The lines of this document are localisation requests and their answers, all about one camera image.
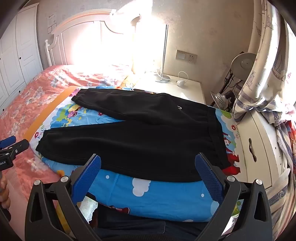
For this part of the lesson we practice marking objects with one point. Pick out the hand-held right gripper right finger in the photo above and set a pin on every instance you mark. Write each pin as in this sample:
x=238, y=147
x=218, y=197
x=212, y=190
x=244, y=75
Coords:
x=208, y=178

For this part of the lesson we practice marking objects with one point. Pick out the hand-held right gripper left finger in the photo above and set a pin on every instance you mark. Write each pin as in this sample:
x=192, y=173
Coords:
x=89, y=176

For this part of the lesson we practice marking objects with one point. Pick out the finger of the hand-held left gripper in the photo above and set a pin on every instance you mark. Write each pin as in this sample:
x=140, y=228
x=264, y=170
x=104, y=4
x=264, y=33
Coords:
x=19, y=147
x=8, y=141

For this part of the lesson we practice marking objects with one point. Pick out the black pants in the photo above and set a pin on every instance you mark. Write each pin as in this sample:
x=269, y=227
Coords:
x=138, y=139

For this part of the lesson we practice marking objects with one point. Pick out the person's left hand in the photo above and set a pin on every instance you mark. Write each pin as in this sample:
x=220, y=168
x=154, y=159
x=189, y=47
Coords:
x=4, y=194

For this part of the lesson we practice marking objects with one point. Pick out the orange floral bedspread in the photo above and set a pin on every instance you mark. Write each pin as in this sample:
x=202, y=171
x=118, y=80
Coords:
x=34, y=92

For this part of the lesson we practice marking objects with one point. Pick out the blue cartoon printed blanket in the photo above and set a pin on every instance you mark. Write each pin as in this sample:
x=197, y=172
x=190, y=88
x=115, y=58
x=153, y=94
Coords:
x=150, y=197

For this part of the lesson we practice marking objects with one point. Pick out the cream drawer cabinet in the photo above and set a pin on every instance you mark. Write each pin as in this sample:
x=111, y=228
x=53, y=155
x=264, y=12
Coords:
x=263, y=139

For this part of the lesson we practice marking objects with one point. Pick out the silver ribbed spotlight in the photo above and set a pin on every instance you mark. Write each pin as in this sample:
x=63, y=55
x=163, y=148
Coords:
x=218, y=99

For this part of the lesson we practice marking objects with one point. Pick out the white nightstand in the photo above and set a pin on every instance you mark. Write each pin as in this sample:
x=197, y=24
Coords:
x=185, y=90

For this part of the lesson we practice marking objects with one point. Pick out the red patterned box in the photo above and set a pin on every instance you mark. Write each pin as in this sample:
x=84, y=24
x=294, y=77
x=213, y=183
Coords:
x=291, y=139

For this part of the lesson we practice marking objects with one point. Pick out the white wardrobe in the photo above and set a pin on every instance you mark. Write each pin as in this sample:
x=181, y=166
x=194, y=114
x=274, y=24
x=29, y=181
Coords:
x=23, y=46

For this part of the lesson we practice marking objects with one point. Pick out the silver standing lamp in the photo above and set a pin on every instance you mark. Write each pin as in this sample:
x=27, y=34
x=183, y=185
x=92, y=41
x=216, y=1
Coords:
x=162, y=79

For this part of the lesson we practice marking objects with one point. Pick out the white bed headboard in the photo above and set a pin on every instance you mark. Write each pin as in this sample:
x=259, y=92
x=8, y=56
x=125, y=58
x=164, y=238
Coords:
x=69, y=39

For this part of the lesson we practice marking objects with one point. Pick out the grey round desk lamp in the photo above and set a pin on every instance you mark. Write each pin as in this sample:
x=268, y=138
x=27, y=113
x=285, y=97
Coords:
x=242, y=64

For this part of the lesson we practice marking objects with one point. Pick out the printed striped curtain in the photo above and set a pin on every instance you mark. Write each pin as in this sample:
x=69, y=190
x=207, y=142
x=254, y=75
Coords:
x=266, y=69

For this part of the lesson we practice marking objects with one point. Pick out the wall socket panel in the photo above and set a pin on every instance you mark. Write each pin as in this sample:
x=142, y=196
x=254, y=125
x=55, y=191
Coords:
x=186, y=56

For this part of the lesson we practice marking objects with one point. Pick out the white wall papers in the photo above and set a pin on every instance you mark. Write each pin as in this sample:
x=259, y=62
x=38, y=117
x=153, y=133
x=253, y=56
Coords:
x=52, y=19

